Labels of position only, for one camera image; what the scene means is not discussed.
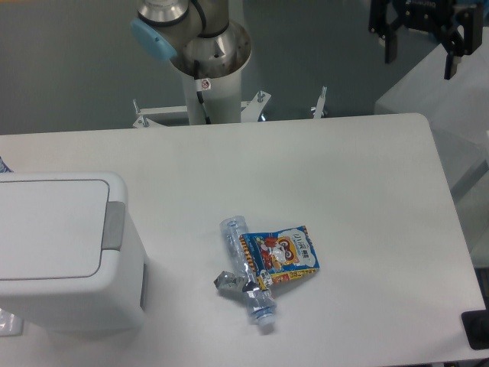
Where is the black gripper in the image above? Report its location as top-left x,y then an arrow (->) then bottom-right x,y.
368,1 -> 484,80

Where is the white trash can body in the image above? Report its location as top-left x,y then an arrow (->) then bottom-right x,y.
1,172 -> 148,332

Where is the white trash can lid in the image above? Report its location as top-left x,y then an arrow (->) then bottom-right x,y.
1,180 -> 109,280

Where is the blue snack bag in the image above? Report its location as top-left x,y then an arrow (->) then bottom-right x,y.
239,226 -> 320,290

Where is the black device at table edge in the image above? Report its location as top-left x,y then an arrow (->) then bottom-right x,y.
461,310 -> 488,350

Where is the crumpled silver foil wrapper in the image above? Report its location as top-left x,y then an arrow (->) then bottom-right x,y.
213,271 -> 248,300

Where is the crushed clear plastic bottle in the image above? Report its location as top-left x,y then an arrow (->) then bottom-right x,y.
219,216 -> 276,329

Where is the grey lid push button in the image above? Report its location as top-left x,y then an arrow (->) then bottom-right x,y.
102,201 -> 126,251

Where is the clear plastic under bin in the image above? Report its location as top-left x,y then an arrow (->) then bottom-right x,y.
0,309 -> 24,337

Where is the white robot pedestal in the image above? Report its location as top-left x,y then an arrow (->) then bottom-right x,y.
132,67 -> 272,128

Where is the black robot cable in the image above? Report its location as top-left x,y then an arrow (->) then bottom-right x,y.
189,0 -> 230,125

